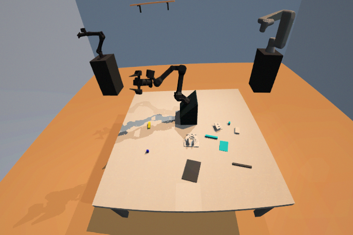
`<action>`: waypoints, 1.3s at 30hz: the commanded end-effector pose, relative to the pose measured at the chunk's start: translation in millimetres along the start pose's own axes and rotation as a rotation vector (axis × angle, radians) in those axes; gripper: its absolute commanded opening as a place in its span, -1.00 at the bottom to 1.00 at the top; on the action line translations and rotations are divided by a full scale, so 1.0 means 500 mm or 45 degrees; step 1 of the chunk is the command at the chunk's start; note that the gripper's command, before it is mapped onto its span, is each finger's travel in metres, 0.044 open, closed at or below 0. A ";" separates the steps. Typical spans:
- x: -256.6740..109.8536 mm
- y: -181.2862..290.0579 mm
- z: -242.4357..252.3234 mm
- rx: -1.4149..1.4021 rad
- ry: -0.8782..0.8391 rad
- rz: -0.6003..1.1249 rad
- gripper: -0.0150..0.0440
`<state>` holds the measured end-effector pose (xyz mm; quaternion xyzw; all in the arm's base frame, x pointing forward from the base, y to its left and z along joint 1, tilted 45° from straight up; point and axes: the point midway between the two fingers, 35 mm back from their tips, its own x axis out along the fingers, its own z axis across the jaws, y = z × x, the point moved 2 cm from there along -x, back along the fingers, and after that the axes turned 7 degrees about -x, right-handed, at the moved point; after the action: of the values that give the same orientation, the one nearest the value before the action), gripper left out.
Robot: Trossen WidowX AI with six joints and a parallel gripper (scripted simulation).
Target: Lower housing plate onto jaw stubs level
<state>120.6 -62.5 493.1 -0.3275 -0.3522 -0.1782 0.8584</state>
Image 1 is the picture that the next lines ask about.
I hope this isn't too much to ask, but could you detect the teal flat square plate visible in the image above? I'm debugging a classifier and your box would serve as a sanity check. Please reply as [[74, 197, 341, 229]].
[[219, 141, 228, 152]]

